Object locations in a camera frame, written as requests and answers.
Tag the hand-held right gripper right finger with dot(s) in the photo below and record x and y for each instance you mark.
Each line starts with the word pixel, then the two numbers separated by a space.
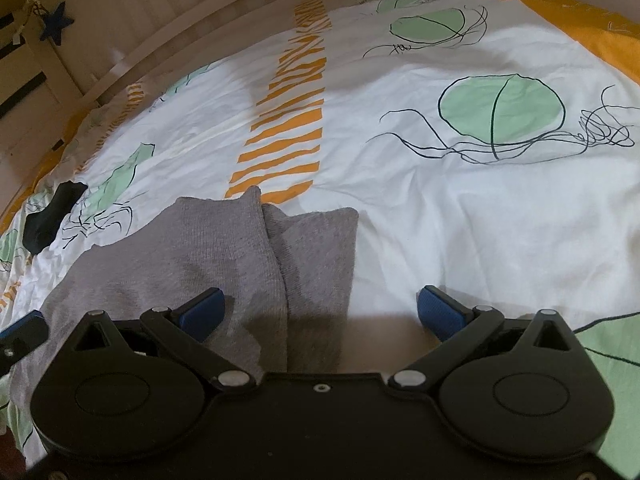
pixel 441 312

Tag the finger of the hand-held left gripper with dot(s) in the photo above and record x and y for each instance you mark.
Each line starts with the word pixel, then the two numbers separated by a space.
pixel 25 321

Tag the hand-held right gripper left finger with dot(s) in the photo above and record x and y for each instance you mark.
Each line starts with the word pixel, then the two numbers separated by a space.
pixel 202 310

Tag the grey knit sweater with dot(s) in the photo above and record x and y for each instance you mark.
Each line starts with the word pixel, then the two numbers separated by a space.
pixel 200 245

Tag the dark cloth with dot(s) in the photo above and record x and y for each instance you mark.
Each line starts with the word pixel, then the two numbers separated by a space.
pixel 50 215

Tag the printed white duvet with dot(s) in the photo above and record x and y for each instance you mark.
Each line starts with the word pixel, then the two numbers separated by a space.
pixel 425 200

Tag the white shelf unit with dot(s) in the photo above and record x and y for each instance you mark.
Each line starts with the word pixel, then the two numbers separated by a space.
pixel 25 85

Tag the blue star decoration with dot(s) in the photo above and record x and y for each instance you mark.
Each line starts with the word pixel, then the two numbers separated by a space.
pixel 56 22

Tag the white wooden bed frame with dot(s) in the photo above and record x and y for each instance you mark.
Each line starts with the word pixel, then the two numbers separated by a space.
pixel 150 10

